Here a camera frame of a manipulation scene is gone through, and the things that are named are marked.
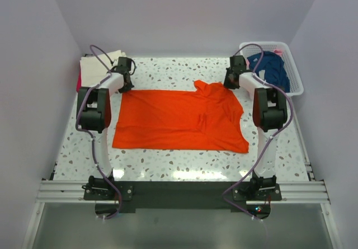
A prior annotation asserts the orange t shirt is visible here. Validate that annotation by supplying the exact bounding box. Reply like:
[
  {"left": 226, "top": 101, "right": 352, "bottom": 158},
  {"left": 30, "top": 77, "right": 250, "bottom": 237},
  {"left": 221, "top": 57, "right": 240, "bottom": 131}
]
[{"left": 112, "top": 80, "right": 249, "bottom": 153}]

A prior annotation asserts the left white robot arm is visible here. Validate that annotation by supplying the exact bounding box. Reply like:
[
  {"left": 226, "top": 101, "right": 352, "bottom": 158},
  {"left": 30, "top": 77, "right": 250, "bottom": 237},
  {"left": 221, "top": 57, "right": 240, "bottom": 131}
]
[{"left": 75, "top": 57, "right": 136, "bottom": 179}]

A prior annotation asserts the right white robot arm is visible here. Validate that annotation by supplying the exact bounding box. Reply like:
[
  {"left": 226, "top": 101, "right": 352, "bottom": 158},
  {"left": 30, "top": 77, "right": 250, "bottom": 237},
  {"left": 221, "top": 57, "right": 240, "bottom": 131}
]
[{"left": 224, "top": 55, "right": 288, "bottom": 200}]

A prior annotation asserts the folded cream t shirt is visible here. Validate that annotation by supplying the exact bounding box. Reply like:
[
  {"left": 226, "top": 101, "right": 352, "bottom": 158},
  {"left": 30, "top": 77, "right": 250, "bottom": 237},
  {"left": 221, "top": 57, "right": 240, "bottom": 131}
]
[{"left": 79, "top": 50, "right": 127, "bottom": 87}]

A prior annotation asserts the navy blue t shirt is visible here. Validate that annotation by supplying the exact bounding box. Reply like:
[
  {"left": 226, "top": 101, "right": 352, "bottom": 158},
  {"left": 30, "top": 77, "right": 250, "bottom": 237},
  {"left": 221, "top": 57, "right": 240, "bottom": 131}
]
[{"left": 255, "top": 51, "right": 290, "bottom": 93}]

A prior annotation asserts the pink t shirt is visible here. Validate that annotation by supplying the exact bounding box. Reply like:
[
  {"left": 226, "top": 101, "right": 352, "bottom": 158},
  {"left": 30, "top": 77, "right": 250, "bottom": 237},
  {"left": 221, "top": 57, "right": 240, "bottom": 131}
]
[{"left": 246, "top": 49, "right": 284, "bottom": 71}]

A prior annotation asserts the folded magenta t shirt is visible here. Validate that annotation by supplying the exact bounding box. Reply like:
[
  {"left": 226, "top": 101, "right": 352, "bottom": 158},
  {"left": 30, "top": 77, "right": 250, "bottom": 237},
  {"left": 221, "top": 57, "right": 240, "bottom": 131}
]
[{"left": 76, "top": 73, "right": 82, "bottom": 92}]

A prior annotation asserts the white plastic basket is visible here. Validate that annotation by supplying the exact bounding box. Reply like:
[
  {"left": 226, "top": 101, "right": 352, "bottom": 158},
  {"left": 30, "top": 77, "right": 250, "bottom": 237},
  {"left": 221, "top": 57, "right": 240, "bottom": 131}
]
[{"left": 239, "top": 41, "right": 304, "bottom": 97}]

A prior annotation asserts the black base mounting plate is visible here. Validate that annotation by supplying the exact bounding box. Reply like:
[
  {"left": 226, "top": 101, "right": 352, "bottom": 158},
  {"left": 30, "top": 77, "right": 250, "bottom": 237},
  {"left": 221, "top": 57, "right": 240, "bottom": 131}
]
[{"left": 82, "top": 177, "right": 282, "bottom": 218}]

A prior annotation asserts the aluminium frame rail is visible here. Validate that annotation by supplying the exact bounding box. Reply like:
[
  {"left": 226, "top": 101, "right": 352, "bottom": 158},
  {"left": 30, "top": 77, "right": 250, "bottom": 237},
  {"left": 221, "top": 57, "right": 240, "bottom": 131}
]
[{"left": 36, "top": 179, "right": 329, "bottom": 203}]

